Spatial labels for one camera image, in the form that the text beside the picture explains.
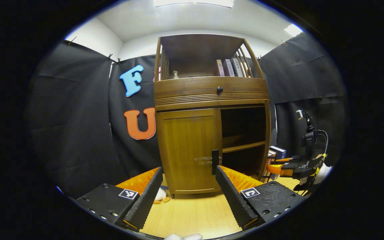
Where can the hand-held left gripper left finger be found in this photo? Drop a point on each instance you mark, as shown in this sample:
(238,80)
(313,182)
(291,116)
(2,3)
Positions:
(145,200)

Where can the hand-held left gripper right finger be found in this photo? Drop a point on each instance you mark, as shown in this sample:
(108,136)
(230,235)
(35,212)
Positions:
(232,200)

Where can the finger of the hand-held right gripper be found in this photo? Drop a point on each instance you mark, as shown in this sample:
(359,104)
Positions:
(280,170)
(288,159)

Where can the wooden shoe cabinet door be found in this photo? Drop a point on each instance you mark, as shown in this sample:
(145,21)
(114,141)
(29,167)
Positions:
(185,146)
(266,140)

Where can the wooden double-door shoe cabinet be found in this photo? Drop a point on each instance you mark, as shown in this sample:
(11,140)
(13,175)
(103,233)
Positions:
(198,46)

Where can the white and orange plush toy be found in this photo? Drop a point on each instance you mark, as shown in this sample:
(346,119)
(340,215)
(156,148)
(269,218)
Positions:
(161,195)

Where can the wooden inner shelf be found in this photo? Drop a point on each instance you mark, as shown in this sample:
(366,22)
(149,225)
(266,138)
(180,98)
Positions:
(242,146)

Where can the upright book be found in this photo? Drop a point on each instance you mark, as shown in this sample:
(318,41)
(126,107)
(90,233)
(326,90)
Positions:
(220,68)
(237,67)
(228,68)

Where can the black backdrop cloth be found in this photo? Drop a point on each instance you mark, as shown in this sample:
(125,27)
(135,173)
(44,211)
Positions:
(72,116)

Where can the wooden drawer with black knob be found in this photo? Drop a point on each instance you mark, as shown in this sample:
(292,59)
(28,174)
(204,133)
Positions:
(185,88)

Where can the small ceiling light panel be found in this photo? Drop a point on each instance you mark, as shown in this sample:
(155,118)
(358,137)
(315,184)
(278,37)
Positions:
(292,30)

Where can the small pale bottle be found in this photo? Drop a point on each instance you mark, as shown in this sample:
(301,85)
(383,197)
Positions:
(175,75)

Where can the large ceiling light panel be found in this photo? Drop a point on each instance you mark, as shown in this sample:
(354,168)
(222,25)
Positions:
(192,2)

